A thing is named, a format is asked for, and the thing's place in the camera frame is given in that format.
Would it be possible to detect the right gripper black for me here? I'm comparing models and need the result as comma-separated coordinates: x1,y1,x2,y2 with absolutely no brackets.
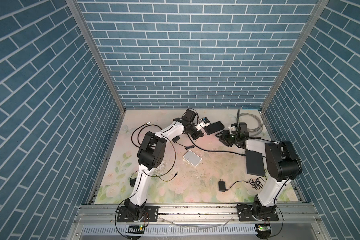
215,129,240,147

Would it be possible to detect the long black cable loop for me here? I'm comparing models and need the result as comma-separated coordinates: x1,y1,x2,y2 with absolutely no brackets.
130,121,247,157

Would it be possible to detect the dark grey network switch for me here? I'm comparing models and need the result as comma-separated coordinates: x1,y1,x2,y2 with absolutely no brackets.
246,150,265,177

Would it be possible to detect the black power adapter with plug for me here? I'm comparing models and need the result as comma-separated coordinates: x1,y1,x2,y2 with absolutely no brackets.
218,176,266,193

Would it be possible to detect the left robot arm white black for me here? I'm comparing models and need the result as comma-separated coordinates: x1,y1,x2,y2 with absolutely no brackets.
121,117,209,222

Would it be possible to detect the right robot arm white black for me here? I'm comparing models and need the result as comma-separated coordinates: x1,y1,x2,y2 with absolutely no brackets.
216,123,302,222

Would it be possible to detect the black ribbed box device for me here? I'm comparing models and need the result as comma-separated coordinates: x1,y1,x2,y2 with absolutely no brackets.
204,121,225,135

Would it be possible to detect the white small router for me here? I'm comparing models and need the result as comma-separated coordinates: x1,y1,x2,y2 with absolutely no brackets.
183,150,202,167

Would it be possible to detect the black adapter left side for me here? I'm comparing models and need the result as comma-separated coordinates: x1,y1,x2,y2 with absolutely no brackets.
129,170,179,188

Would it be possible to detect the grey ethernet cable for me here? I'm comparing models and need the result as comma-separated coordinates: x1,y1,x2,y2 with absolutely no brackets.
238,113,264,137

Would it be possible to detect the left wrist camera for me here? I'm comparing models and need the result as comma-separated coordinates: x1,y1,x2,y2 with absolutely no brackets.
181,109,211,130

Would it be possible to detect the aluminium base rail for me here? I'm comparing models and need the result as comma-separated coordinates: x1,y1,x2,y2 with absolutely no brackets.
68,203,330,240

